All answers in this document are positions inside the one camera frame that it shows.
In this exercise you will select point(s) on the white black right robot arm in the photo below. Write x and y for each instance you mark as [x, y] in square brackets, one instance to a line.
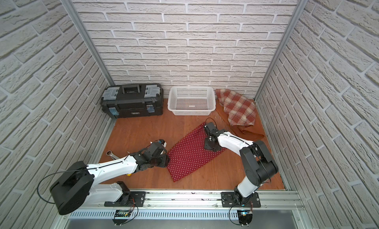
[258, 162]

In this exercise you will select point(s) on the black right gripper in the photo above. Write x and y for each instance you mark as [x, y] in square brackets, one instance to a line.
[207, 146]

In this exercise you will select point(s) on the right controller board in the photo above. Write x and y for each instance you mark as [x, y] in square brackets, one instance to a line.
[244, 217]

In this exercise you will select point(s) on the controller board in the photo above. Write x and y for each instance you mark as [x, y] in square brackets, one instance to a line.
[122, 217]
[244, 217]

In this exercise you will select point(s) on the white plastic basket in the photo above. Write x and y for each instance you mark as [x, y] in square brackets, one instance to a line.
[191, 100]

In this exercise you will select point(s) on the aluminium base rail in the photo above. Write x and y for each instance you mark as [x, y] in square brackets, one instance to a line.
[192, 199]

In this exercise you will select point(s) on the silver wrench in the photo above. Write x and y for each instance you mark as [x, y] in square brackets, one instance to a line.
[114, 157]

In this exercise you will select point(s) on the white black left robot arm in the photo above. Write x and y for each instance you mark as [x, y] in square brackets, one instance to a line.
[84, 184]

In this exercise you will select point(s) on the red plaid skirt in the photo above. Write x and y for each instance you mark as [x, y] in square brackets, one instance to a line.
[240, 110]

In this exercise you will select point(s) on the left controller board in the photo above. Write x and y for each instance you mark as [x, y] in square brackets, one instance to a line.
[122, 217]

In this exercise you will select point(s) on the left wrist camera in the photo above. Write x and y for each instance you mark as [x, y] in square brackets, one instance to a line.
[162, 142]

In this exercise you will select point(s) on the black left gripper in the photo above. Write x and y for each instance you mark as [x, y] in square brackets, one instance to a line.
[161, 160]

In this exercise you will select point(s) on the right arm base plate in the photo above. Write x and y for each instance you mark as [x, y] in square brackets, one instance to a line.
[234, 198]

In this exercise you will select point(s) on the black plastic toolbox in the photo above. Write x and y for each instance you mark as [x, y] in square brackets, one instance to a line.
[136, 100]

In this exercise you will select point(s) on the orange brown skirt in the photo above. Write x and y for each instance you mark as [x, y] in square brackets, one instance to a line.
[252, 132]

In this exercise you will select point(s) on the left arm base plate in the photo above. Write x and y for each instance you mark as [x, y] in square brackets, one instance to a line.
[136, 198]

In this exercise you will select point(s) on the red polka dot skirt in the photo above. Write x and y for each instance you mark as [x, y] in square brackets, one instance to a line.
[189, 154]

